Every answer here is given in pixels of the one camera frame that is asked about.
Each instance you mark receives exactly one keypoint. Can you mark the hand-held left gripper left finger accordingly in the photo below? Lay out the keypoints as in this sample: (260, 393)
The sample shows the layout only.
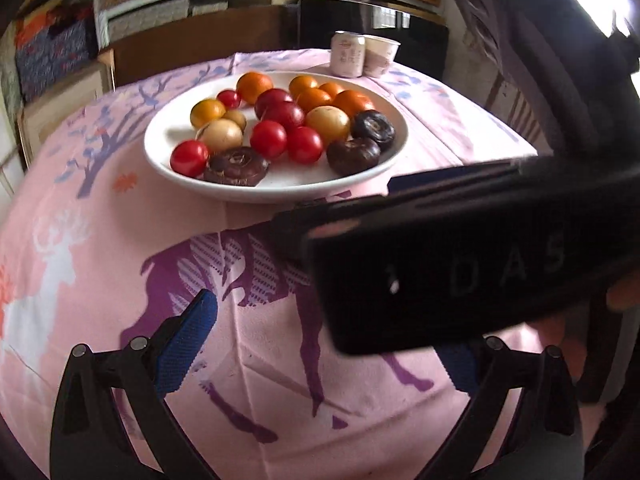
(187, 345)

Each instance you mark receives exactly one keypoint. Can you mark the dark brown wooden board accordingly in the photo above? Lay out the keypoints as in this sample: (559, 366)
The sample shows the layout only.
(200, 40)

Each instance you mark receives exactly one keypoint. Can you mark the beige framed picture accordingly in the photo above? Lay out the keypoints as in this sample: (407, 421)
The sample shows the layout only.
(60, 110)

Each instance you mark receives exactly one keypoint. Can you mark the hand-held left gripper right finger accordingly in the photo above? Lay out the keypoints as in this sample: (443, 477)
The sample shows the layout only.
(462, 370)

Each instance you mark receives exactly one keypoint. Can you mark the dark water chestnut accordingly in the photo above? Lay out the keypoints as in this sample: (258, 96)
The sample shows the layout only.
(372, 129)
(235, 166)
(353, 156)

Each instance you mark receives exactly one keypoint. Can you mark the white metal shelf rack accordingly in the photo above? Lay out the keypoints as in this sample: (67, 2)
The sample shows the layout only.
(150, 5)

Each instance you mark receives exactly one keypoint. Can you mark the white round plate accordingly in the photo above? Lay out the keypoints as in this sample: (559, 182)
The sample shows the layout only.
(300, 180)

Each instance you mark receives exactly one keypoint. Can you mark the person's right hand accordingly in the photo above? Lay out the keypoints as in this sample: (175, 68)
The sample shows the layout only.
(625, 292)

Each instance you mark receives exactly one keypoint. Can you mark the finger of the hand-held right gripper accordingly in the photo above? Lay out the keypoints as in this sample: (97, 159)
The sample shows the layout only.
(450, 177)
(300, 230)

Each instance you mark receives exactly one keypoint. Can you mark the pile of blue patterned boxes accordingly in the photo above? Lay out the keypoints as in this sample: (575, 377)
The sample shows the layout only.
(55, 55)

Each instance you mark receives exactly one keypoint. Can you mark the group of red tomatoes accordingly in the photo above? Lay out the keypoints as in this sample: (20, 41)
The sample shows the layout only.
(268, 139)

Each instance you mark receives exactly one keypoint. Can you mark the pale yellow round fruit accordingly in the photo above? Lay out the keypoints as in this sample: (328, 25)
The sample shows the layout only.
(327, 123)
(220, 135)

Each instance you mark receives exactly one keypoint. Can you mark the pink deer print tablecloth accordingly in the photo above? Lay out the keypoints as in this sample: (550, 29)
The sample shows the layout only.
(260, 350)

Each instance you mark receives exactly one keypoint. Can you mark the small pale yellow fruit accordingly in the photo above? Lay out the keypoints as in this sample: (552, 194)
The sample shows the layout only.
(235, 119)

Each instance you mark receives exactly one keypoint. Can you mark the white paper cup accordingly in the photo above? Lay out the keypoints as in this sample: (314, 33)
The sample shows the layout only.
(381, 57)

